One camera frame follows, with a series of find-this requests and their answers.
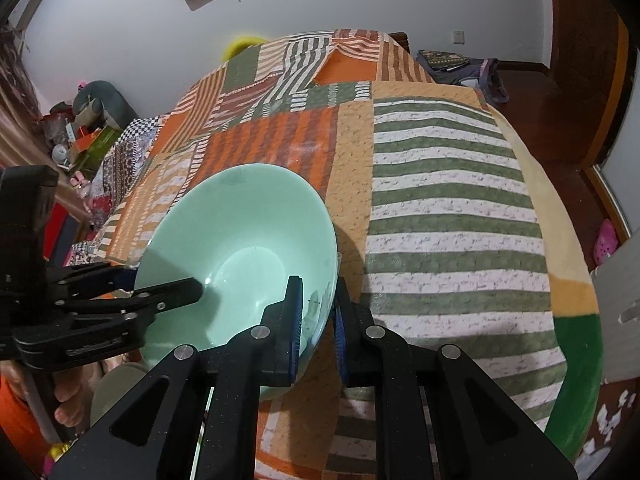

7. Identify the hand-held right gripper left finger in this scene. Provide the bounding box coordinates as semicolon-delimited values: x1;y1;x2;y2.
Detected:
47;275;305;480

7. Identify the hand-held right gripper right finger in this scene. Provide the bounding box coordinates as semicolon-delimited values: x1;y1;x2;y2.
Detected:
332;276;578;480

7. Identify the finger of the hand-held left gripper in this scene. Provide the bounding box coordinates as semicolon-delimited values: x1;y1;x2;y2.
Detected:
55;276;204;322
47;261;140;293

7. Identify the green bowl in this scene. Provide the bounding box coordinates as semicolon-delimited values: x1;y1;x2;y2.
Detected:
134;163;340;402

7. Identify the person's left hand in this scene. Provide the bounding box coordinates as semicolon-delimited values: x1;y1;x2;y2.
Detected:
50;362;101;429

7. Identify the red box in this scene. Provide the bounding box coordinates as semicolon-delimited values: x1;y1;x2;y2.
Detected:
44;204;87;262

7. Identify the brown striped curtain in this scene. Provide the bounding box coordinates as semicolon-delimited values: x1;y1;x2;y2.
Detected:
0;25;93;226

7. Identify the green box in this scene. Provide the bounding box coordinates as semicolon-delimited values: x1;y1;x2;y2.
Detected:
75;127;122;172

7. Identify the checkered patterned quilt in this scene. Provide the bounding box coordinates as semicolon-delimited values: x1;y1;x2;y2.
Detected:
64;115;163;267

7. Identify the striped patchwork blanket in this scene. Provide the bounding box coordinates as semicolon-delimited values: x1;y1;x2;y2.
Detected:
70;29;601;480

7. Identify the yellow round object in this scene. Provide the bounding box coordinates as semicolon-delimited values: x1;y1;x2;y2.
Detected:
223;35;269;60

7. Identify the pink shoe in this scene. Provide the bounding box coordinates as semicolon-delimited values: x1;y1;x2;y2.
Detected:
593;218;619;266

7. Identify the purple bag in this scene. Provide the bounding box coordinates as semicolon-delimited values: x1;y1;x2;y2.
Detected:
440;57;509;106

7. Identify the dark patterned book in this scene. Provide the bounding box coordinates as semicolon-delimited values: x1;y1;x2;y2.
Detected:
417;49;472;75

